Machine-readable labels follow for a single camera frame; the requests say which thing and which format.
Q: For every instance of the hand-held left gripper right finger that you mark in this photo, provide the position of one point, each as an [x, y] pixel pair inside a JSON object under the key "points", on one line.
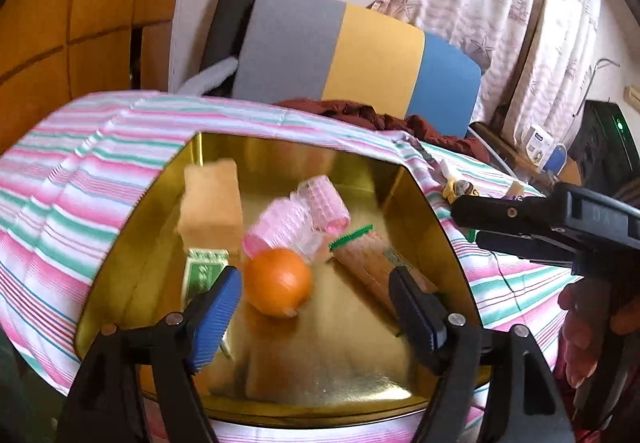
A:
{"points": [[417, 323]]}

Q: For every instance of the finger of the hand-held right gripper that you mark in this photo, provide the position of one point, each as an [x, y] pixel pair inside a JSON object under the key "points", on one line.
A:
{"points": [[505, 212], [525, 248]]}

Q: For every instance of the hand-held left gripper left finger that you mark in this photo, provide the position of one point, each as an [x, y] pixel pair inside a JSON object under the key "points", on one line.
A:
{"points": [[217, 323]]}

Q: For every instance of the small green box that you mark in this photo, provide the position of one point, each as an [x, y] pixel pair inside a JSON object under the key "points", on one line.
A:
{"points": [[200, 273]]}

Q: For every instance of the yellow patterned sock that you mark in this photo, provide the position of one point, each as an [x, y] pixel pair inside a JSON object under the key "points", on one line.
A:
{"points": [[457, 188]]}

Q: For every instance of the snack packet with green label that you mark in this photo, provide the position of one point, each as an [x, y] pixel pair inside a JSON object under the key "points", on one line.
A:
{"points": [[380, 273]]}

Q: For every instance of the orange fruit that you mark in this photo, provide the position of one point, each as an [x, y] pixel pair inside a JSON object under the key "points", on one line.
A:
{"points": [[277, 283]]}

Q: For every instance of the gold tin box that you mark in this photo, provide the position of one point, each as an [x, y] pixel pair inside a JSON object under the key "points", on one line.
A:
{"points": [[325, 363]]}

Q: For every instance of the pink hair roller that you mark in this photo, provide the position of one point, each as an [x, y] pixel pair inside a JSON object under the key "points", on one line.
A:
{"points": [[325, 203], [272, 228]]}

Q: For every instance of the clear plastic hair roller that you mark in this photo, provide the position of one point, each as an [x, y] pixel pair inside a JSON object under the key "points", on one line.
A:
{"points": [[307, 248]]}

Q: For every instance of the tan sponge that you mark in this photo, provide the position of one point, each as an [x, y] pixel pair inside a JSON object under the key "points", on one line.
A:
{"points": [[210, 203]]}

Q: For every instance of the person's right hand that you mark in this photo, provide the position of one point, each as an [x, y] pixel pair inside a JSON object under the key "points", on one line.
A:
{"points": [[575, 338]]}

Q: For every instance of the blue round object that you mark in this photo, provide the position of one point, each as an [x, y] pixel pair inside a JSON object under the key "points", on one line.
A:
{"points": [[556, 159]]}

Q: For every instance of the white and blue carton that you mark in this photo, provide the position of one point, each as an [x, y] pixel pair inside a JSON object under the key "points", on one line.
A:
{"points": [[537, 145]]}

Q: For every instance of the black appliance with green light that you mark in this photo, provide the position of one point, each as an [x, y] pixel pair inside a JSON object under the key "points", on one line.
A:
{"points": [[600, 143]]}

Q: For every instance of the dark red garment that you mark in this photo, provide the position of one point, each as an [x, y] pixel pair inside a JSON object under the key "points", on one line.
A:
{"points": [[440, 133]]}

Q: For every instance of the pink green striped tablecloth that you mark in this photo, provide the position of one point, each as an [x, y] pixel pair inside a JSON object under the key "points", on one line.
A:
{"points": [[60, 203]]}

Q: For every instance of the black rolled mat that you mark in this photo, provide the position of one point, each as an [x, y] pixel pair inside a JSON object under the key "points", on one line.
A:
{"points": [[230, 13]]}

